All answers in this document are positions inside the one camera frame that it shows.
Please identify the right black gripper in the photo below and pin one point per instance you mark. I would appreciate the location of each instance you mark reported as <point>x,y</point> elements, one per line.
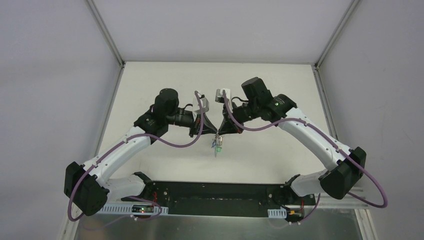
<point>235,123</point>

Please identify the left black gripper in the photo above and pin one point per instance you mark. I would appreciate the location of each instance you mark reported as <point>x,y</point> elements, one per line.
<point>194,125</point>

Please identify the metal keyring carabiner plate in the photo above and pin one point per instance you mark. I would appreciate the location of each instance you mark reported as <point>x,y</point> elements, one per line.
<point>217,141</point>

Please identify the green tagged key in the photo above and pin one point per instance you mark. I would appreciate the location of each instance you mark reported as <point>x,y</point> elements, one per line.
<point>217,150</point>

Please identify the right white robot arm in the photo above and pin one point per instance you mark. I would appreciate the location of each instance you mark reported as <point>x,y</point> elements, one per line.
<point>340,161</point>

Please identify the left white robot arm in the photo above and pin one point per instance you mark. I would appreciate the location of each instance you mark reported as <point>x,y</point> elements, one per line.
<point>89,185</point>

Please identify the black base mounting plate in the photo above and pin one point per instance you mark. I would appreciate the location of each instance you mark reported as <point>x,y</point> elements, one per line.
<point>223,199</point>

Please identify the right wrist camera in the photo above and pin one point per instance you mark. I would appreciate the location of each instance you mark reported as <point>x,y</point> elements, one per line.
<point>222,95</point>

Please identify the right white slotted cable duct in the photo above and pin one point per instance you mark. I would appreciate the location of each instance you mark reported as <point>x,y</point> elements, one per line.
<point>279,213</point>

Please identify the white slotted cable duct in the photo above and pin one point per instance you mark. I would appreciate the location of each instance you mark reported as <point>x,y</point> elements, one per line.
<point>279,213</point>
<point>132,209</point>

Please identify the left white slotted cable duct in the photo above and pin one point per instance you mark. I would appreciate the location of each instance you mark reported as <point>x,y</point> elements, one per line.
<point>132,209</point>

